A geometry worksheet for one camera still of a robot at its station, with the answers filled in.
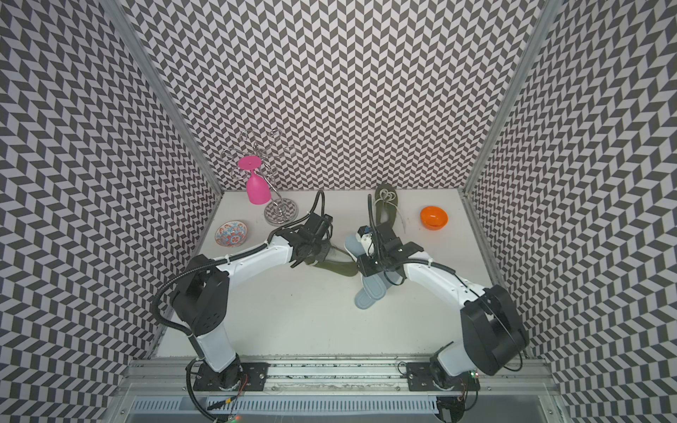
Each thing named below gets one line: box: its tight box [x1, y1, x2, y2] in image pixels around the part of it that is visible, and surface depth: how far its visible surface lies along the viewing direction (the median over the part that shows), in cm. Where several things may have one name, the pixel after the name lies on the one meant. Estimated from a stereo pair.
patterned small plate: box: [214, 220, 248, 248], surface depth 104 cm
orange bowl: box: [419, 205, 449, 231], surface depth 107 cm
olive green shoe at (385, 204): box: [373, 183, 399, 226], surface depth 110 cm
